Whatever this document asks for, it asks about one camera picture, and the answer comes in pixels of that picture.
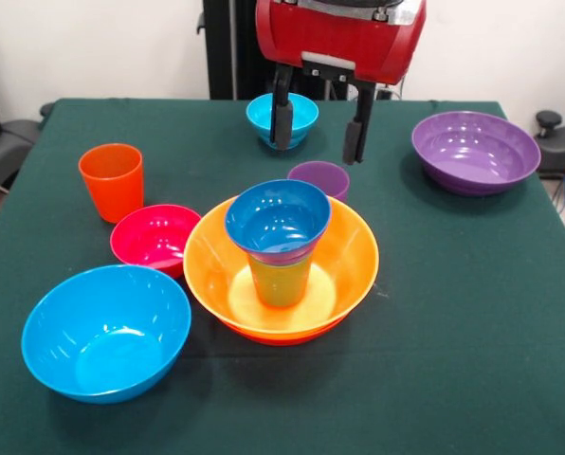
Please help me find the dark green table cloth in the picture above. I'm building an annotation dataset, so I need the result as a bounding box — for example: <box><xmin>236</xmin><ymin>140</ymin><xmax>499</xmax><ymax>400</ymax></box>
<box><xmin>0</xmin><ymin>98</ymin><xmax>565</xmax><ymax>455</ymax></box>

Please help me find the small light blue bowl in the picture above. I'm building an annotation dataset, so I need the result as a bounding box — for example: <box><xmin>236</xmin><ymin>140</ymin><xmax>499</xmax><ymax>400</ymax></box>
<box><xmin>246</xmin><ymin>92</ymin><xmax>320</xmax><ymax>152</ymax></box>

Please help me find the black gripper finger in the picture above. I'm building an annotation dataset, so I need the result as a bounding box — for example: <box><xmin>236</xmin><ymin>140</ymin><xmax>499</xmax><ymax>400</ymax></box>
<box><xmin>341</xmin><ymin>80</ymin><xmax>377</xmax><ymax>166</ymax></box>
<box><xmin>268</xmin><ymin>64</ymin><xmax>296</xmax><ymax>151</ymax></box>

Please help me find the purple bowl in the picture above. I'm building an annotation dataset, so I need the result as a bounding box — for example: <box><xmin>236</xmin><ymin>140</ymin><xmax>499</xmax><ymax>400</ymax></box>
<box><xmin>410</xmin><ymin>111</ymin><xmax>542</xmax><ymax>196</ymax></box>

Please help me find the orange bowl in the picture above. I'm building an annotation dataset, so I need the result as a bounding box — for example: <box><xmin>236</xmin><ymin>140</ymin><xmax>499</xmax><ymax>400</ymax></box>
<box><xmin>215</xmin><ymin>310</ymin><xmax>348</xmax><ymax>347</ymax></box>

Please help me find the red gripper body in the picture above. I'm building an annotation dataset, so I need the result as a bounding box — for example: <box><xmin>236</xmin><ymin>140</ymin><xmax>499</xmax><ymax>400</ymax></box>
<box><xmin>255</xmin><ymin>0</ymin><xmax>428</xmax><ymax>86</ymax></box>

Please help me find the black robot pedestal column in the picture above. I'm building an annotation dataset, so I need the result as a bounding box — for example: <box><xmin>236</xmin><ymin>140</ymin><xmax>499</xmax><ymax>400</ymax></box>
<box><xmin>196</xmin><ymin>0</ymin><xmax>362</xmax><ymax>101</ymax></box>

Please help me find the black power cable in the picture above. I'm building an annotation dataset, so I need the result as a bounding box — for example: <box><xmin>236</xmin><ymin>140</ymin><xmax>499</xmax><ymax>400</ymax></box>
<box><xmin>374</xmin><ymin>78</ymin><xmax>407</xmax><ymax>101</ymax></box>

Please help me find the dark blue bowl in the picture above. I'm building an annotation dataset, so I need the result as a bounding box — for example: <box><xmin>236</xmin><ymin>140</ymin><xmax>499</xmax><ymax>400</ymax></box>
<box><xmin>224</xmin><ymin>178</ymin><xmax>333</xmax><ymax>266</ymax></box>

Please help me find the purple cup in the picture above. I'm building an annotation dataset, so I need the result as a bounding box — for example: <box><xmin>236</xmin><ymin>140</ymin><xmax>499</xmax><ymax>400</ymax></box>
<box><xmin>286</xmin><ymin>161</ymin><xmax>351</xmax><ymax>203</ymax></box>

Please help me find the yellow bowl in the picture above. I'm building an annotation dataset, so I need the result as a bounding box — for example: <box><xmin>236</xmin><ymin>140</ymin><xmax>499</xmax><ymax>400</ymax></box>
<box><xmin>183</xmin><ymin>193</ymin><xmax>381</xmax><ymax>336</ymax></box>

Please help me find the green cup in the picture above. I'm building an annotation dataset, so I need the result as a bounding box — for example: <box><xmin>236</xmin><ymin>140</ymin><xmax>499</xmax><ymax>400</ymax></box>
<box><xmin>246</xmin><ymin>253</ymin><xmax>315</xmax><ymax>307</ymax></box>

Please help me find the large sky blue bowl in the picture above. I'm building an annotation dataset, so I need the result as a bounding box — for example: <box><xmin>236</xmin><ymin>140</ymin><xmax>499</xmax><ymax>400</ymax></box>
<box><xmin>20</xmin><ymin>264</ymin><xmax>192</xmax><ymax>406</ymax></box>

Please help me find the orange cup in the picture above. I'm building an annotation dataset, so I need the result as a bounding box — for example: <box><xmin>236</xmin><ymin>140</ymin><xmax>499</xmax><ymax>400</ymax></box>
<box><xmin>77</xmin><ymin>143</ymin><xmax>146</xmax><ymax>225</ymax></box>

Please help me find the pink bowl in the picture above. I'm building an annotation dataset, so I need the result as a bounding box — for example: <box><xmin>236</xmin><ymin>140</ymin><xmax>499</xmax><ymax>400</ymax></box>
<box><xmin>109</xmin><ymin>204</ymin><xmax>203</xmax><ymax>280</ymax></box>

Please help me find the black pedestal leg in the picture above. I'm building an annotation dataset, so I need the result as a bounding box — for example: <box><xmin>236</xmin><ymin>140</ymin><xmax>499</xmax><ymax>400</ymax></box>
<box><xmin>0</xmin><ymin>102</ymin><xmax>56</xmax><ymax>191</ymax></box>
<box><xmin>533</xmin><ymin>110</ymin><xmax>565</xmax><ymax>212</ymax></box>

